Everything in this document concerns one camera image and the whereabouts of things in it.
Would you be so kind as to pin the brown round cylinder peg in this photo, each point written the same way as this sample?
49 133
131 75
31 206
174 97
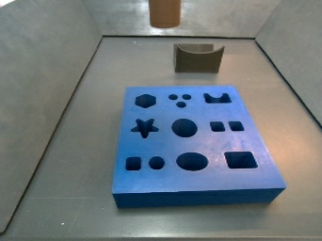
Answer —
164 13

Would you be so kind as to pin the blue shape sorting block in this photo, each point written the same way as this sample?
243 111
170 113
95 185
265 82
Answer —
190 150

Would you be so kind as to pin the grey curved cradle holder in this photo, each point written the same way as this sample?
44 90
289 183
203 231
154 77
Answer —
196 57

